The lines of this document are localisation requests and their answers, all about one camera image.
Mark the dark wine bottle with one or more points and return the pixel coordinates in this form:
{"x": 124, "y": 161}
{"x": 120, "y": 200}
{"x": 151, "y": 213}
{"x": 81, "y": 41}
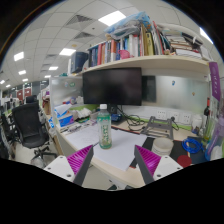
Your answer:
{"x": 207, "y": 110}

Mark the flat round red coaster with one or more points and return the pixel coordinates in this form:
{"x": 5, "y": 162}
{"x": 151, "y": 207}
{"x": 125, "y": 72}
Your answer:
{"x": 184, "y": 161}

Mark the purple hanging banner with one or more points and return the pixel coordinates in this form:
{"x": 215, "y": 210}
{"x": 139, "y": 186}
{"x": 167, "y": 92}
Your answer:
{"x": 215, "y": 80}

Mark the white paper sheet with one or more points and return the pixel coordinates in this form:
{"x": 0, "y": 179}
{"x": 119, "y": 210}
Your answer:
{"x": 121, "y": 146}

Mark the black computer monitor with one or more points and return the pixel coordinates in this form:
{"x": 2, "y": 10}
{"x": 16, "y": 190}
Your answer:
{"x": 112, "y": 86}

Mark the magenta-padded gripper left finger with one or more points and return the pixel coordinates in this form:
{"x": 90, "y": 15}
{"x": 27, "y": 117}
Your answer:
{"x": 80, "y": 159}

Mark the blue tissue box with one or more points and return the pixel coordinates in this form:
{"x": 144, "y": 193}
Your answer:
{"x": 65, "y": 120}

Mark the black office chair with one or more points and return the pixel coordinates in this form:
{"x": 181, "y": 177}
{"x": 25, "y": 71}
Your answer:
{"x": 29, "y": 125}

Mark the small blue black box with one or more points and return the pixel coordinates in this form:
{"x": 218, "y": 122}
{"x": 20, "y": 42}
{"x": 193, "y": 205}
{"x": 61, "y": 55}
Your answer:
{"x": 116, "y": 117}

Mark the green-labelled clear drink bottle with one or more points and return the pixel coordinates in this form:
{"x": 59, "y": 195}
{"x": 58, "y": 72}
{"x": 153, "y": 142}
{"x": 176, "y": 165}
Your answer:
{"x": 104, "y": 131}

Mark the ceiling lights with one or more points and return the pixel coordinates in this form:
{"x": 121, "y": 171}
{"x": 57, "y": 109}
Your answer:
{"x": 111, "y": 17}

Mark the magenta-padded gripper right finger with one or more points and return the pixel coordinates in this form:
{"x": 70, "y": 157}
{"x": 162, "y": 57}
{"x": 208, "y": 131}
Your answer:
{"x": 148, "y": 159}

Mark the shelf unit with books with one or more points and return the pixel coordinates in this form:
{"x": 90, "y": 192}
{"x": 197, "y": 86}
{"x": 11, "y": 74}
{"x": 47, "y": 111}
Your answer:
{"x": 146, "y": 61}

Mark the black desk mat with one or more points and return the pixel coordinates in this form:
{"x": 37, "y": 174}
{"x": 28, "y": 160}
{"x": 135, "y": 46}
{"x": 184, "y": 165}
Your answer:
{"x": 178, "y": 150}

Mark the grey metal laptop stand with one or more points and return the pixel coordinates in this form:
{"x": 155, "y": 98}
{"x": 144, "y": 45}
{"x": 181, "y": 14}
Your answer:
{"x": 159, "y": 130}

